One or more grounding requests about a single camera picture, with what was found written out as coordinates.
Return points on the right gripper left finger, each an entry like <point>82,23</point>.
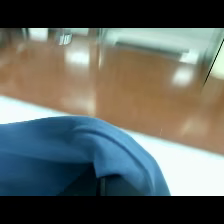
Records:
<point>81,186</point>

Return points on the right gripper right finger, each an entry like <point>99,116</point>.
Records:
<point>120,187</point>

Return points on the blue garment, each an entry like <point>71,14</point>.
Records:
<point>50,150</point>

